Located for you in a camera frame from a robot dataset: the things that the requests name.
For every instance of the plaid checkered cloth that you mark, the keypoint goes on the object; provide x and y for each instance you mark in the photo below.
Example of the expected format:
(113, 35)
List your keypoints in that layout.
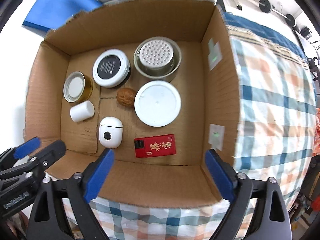
(275, 136)

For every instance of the brown walnut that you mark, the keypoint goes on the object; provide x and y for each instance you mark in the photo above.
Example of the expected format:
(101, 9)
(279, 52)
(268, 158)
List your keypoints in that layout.
(126, 97)

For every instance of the orange patterned cloth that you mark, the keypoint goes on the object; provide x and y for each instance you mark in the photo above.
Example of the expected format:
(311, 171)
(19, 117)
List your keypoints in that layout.
(317, 134)

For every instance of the cardboard box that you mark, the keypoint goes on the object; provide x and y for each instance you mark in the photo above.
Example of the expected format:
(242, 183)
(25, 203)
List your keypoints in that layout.
(148, 79)

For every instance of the white jar black label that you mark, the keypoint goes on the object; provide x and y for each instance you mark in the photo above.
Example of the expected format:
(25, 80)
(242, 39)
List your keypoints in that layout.
(111, 69)

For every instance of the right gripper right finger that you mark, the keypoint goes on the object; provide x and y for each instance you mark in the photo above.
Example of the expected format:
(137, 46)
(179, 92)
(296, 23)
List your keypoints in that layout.
(234, 187)

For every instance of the white cylinder container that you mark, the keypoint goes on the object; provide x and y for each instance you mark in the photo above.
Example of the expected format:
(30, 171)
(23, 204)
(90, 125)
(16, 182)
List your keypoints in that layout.
(82, 111)

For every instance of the floor barbell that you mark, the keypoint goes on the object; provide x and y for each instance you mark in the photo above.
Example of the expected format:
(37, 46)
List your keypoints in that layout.
(266, 7)

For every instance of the large white lid jar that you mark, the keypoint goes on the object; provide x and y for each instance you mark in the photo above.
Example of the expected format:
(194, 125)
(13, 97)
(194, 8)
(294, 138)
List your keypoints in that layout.
(157, 103)

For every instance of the gold tin white lid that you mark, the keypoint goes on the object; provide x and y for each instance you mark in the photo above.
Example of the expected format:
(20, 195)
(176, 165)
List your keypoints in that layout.
(77, 88)

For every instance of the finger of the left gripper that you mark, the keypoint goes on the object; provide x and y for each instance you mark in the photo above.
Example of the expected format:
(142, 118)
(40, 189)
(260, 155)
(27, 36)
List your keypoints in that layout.
(47, 154)
(12, 155)

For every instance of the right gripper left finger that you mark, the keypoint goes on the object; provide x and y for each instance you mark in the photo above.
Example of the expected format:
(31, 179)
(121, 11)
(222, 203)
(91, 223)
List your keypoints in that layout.
(83, 187)

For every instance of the red card box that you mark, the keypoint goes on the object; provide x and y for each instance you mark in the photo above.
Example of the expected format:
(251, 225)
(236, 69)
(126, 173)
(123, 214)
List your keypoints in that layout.
(156, 146)

